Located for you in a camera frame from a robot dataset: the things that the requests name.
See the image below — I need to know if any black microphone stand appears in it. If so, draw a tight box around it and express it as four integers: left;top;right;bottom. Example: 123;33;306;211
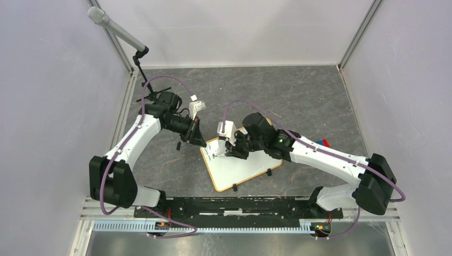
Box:
132;46;172;103

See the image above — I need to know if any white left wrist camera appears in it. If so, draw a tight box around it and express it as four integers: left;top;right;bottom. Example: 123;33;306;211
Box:
188;94;206;120

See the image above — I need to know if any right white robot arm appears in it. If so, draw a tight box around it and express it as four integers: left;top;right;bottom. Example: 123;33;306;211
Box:
217;113;397;218

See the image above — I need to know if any yellow framed whiteboard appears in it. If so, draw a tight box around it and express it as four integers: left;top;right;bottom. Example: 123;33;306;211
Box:
200;127;283;192

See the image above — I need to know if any blue red whiteboard eraser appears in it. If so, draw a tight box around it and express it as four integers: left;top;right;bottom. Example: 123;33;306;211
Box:
317;139;330;148

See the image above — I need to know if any slotted cable duct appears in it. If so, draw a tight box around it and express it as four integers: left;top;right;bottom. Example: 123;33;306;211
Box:
92;220;313;234

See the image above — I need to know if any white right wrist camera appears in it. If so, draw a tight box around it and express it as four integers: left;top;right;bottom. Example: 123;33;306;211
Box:
217;121;237;146

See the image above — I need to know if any grey microphone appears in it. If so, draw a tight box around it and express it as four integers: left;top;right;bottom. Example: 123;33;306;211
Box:
87;6;149;52

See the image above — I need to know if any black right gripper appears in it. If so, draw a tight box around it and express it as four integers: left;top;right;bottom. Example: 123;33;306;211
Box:
225;130;266;159

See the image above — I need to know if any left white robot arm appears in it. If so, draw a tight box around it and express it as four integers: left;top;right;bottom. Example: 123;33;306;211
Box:
89;91;207;217

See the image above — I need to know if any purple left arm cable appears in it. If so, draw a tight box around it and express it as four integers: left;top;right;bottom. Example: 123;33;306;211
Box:
99;75;198;240

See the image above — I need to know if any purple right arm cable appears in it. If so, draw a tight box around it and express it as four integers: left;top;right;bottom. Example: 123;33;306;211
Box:
222;99;406;240

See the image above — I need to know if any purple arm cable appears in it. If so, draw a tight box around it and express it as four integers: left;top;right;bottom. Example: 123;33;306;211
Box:
99;75;198;240
222;99;406;240

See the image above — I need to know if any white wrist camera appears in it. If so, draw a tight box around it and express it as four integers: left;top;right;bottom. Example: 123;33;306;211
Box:
217;121;237;146
188;94;206;120

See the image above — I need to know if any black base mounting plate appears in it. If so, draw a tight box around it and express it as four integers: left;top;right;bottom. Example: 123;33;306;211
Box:
153;196;343;228

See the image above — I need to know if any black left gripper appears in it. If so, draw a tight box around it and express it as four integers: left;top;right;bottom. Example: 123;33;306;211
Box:
164;114;207;148

